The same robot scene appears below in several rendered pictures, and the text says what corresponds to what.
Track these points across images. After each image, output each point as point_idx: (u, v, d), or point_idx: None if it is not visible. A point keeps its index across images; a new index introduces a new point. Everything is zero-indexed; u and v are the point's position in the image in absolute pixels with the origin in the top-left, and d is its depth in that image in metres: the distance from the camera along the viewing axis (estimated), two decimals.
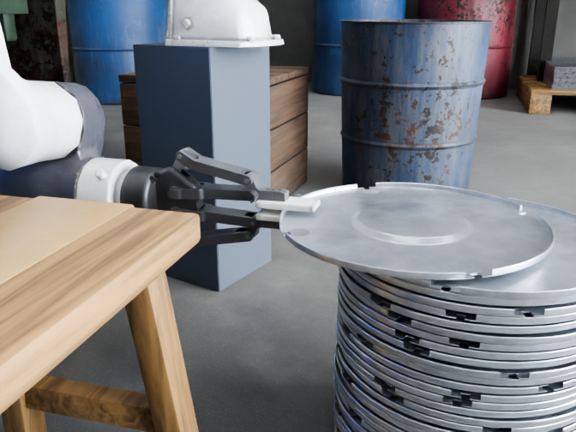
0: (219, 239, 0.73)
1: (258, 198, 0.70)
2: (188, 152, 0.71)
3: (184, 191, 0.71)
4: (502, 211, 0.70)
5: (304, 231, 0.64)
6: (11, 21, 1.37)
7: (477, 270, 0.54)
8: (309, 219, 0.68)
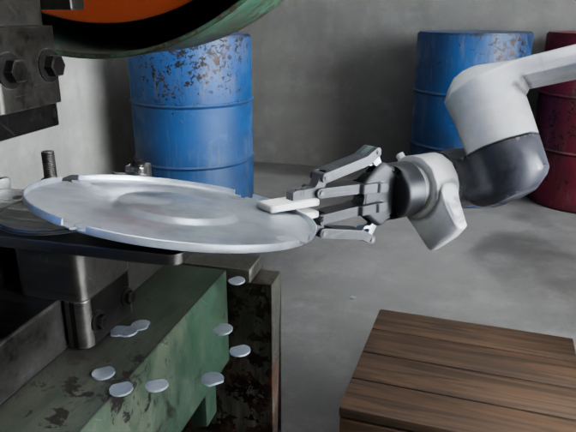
0: None
1: (307, 194, 0.72)
2: (367, 148, 0.76)
3: (356, 180, 0.78)
4: (107, 229, 0.50)
5: (234, 198, 0.73)
6: (213, 393, 0.84)
7: (74, 183, 0.66)
8: (256, 207, 0.70)
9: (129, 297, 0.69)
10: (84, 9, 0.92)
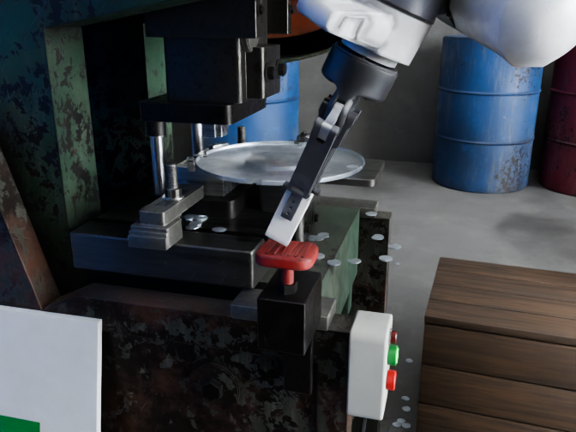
0: (321, 168, 0.64)
1: None
2: None
3: (351, 127, 0.67)
4: (267, 180, 0.93)
5: (297, 147, 1.15)
6: (351, 292, 1.23)
7: (207, 158, 1.07)
8: None
9: (317, 217, 1.08)
10: None
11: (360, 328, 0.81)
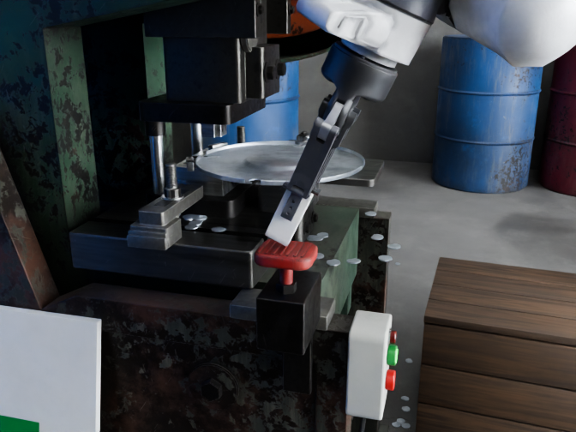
0: (321, 168, 0.64)
1: None
2: None
3: (350, 127, 0.67)
4: (351, 164, 1.02)
5: (215, 157, 1.07)
6: (351, 292, 1.23)
7: None
8: (231, 153, 1.10)
9: (316, 217, 1.08)
10: None
11: (359, 328, 0.81)
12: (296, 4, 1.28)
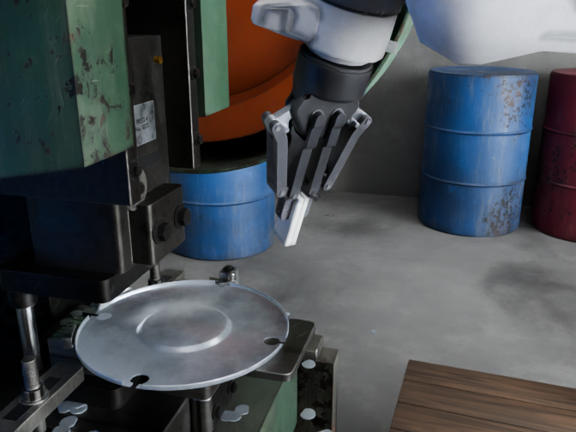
0: (282, 165, 0.63)
1: (307, 195, 0.69)
2: (362, 122, 0.67)
3: (338, 131, 0.63)
4: (208, 290, 0.95)
5: None
6: None
7: None
8: (120, 364, 0.75)
9: (234, 387, 0.88)
10: None
11: None
12: None
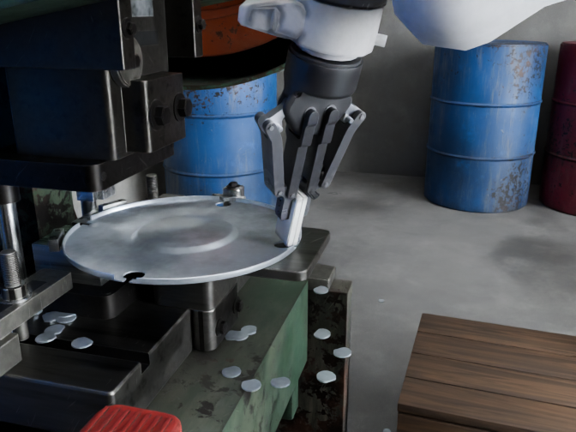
0: (278, 165, 0.63)
1: (305, 193, 0.69)
2: (357, 117, 0.67)
3: (332, 128, 0.63)
4: (93, 229, 0.77)
5: None
6: (297, 390, 0.95)
7: None
8: (255, 254, 0.69)
9: (240, 305, 0.80)
10: None
11: None
12: None
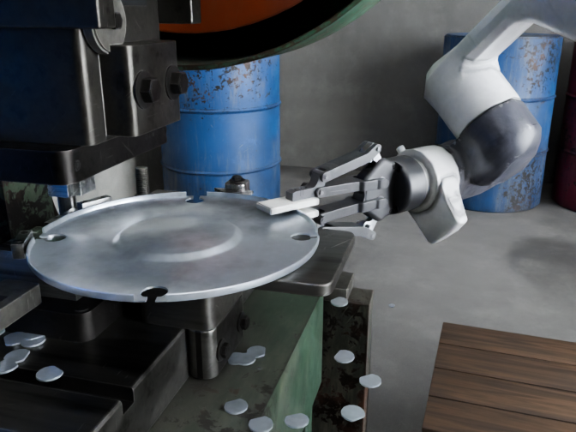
0: None
1: (307, 192, 0.72)
2: (366, 145, 0.75)
3: (356, 176, 0.78)
4: (55, 243, 0.61)
5: None
6: (310, 417, 0.81)
7: None
8: (280, 250, 0.59)
9: (245, 322, 0.66)
10: None
11: None
12: None
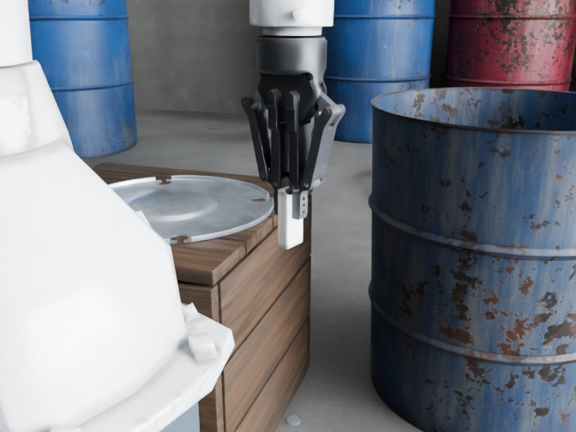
0: (257, 144, 0.69)
1: (293, 191, 0.68)
2: (335, 117, 0.63)
3: (292, 114, 0.64)
4: (155, 183, 0.96)
5: None
6: None
7: None
8: None
9: None
10: None
11: None
12: None
